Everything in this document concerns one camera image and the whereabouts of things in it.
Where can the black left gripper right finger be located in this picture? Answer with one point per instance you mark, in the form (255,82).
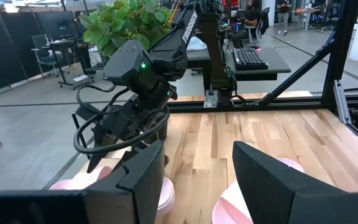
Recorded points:
(275,199)

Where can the black rolling desk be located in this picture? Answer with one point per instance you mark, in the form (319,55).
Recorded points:
(64,45)

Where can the person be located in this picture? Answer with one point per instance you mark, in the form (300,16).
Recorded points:
(284,12)
(250,18)

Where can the grey keyboard desk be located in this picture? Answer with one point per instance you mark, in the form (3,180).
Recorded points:
(275,67)

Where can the black aluminium rig frame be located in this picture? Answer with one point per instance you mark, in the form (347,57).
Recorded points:
(340,46)

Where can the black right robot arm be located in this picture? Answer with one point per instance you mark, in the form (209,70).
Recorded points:
(185,28)

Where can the backlit black keyboard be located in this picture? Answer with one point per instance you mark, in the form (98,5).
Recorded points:
(249,59)

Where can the pink slide sandal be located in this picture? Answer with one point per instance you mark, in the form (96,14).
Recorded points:
(232,205)
(73,183)

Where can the green plant in black pot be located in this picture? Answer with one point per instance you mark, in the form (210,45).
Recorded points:
(120,21)

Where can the black partition wall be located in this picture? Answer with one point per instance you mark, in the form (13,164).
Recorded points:
(11,46)

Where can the silver aluminium rail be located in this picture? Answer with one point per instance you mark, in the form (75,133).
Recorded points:
(342,102)

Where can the black office chair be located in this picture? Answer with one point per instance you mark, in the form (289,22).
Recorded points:
(263,21)

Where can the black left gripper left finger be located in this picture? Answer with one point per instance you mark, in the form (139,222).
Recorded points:
(135,199)

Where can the silver arm base bracket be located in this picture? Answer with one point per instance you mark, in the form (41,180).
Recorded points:
(211,99)

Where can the grey office chair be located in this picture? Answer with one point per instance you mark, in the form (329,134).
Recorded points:
(43,53)

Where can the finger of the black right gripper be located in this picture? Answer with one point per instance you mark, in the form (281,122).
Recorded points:
(130,154)
(98,149)

